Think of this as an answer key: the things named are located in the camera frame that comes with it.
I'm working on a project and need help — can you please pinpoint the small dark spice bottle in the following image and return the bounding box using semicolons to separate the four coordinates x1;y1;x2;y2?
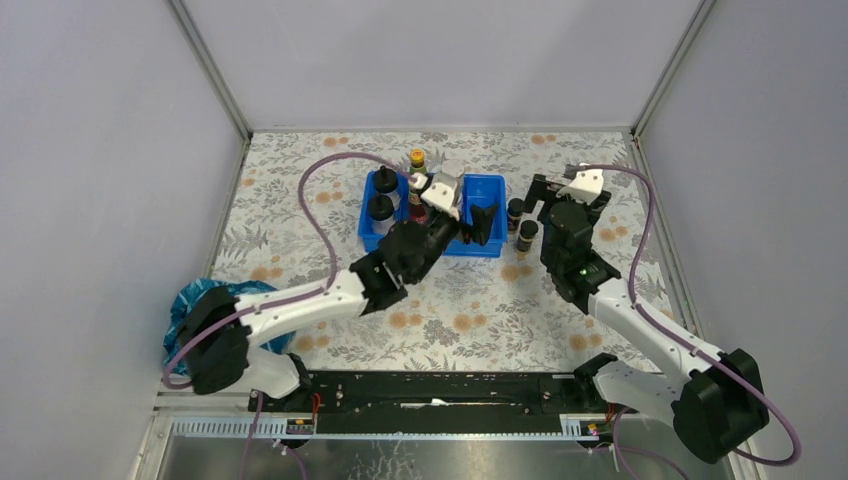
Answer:
506;198;525;234
515;220;539;253

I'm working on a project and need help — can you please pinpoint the green label sauce bottle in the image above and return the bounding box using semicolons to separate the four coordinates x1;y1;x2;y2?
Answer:
408;189;428;224

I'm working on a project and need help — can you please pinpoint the yellow cap sauce bottle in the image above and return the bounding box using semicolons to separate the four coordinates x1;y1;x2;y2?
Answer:
408;148;427;175

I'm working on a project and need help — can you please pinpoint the silver lid spice tin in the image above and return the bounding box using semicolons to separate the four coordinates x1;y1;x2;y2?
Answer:
440;159;465;179

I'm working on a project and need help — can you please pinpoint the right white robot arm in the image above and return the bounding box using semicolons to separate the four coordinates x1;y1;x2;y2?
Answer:
524;170;770;464

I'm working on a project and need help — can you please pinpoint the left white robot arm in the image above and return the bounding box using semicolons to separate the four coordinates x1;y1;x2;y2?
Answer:
163;204;499;411

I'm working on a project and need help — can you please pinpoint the blue plastic divided bin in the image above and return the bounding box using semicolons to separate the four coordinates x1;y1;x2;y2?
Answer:
358;170;508;258

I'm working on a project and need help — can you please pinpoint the floral table mat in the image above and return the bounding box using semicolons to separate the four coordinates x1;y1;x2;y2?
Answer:
212;132;678;372

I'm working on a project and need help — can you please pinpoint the blue patterned cloth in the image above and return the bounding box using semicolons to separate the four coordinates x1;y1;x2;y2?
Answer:
163;278;295;377

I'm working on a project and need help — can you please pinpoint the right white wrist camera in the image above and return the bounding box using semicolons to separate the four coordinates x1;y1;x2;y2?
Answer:
556;164;604;205

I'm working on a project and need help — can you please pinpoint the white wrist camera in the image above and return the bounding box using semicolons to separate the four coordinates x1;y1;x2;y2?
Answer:
556;164;604;205
408;172;462;221

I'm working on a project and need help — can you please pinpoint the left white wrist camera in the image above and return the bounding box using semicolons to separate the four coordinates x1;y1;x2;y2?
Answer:
408;172;462;221

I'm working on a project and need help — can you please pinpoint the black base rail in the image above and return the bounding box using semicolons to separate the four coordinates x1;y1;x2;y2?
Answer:
248;370;622;435

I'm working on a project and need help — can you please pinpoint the slotted cable duct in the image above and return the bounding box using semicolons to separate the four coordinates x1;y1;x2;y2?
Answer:
172;416;599;442

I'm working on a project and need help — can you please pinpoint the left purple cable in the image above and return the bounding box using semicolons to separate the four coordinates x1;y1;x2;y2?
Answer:
160;152;422;391

